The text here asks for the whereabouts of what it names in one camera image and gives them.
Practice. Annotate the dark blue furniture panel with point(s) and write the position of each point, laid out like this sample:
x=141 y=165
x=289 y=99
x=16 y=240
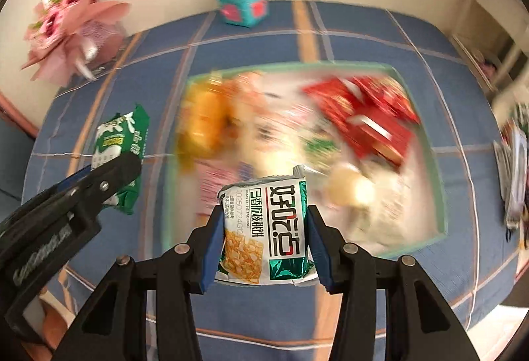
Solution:
x=12 y=162

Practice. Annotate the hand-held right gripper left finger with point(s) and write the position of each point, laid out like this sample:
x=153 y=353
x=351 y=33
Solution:
x=210 y=245

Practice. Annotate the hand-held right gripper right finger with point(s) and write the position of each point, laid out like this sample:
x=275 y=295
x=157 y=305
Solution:
x=320 y=253

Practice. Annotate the red patterned snack packet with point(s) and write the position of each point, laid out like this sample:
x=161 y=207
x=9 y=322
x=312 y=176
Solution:
x=330 y=100

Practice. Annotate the red floral snack packet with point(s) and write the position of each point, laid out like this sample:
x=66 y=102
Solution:
x=388 y=96

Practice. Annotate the pink flower bouquet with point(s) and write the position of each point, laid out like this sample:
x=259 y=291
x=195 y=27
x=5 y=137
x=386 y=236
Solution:
x=62 y=14

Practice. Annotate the teal rimmed white tray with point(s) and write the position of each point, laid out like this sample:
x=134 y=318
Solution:
x=289 y=86

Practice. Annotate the pink snack packet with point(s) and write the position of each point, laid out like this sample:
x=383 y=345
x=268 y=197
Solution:
x=215 y=183

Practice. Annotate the yellow cake packet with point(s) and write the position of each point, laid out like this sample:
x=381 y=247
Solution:
x=202 y=121

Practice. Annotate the clear packet with red band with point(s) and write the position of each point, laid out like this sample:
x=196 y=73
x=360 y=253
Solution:
x=376 y=133

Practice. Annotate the small green snack packet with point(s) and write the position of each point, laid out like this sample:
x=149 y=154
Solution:
x=120 y=129

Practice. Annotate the teal toy box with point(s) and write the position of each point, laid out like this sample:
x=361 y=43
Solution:
x=239 y=3

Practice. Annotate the orange cream snack packet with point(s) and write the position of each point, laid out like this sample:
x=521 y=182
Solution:
x=248 y=100

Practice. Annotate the clear vase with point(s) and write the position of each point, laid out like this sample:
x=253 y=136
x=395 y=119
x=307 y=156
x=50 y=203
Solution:
x=103 y=38

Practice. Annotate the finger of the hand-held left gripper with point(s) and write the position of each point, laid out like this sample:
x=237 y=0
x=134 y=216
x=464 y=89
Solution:
x=62 y=187
x=111 y=177

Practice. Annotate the green white cookie packet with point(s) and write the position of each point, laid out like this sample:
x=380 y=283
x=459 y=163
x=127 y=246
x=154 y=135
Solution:
x=264 y=228

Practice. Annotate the white shelf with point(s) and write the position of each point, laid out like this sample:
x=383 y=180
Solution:
x=512 y=51

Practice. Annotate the clear plastic pouch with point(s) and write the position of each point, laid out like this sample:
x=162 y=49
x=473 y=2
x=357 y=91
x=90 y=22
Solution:
x=516 y=162

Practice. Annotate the cream white snack packet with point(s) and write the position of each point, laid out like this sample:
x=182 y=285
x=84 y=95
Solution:
x=396 y=204

